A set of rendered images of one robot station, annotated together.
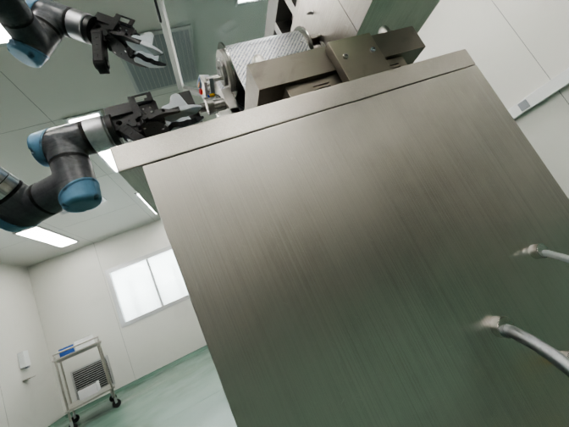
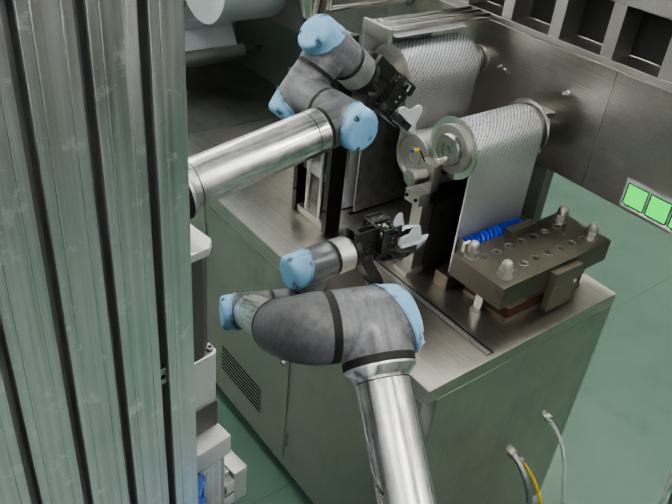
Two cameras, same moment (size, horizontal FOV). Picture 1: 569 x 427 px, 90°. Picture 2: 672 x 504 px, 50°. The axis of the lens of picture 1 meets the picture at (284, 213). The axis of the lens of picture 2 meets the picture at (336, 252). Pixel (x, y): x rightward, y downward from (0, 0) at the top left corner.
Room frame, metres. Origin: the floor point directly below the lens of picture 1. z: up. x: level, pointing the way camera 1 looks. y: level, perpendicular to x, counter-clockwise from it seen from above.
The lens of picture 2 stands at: (-0.56, 0.83, 1.96)
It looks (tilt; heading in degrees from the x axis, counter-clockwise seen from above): 34 degrees down; 335
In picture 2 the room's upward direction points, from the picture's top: 6 degrees clockwise
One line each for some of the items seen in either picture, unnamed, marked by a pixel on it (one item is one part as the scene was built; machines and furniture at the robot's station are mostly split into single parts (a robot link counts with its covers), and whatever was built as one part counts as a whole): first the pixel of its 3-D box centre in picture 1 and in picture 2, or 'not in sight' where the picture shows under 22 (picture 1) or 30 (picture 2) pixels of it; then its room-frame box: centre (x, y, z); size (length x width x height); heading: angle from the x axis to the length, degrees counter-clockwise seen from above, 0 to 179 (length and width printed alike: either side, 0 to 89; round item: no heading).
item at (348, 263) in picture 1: (294, 314); (250, 240); (1.64, 0.18, 0.43); 2.52 x 0.64 x 0.86; 16
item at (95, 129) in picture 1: (102, 134); (339, 253); (0.57, 0.30, 1.11); 0.08 x 0.05 x 0.08; 16
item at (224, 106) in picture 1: (238, 138); (416, 219); (0.75, 0.03, 1.05); 0.06 x 0.05 x 0.31; 106
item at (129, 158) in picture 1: (260, 241); (249, 132); (1.64, 0.20, 0.88); 2.52 x 0.66 x 0.04; 16
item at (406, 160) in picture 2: not in sight; (448, 146); (0.87, -0.11, 1.17); 0.26 x 0.12 x 0.12; 106
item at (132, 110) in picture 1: (136, 121); (370, 241); (0.59, 0.23, 1.12); 0.12 x 0.08 x 0.09; 106
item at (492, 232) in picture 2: not in sight; (494, 233); (0.68, -0.16, 1.03); 0.21 x 0.04 x 0.03; 106
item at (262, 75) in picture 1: (330, 82); (532, 256); (0.60, -0.22, 1.00); 0.40 x 0.16 x 0.06; 106
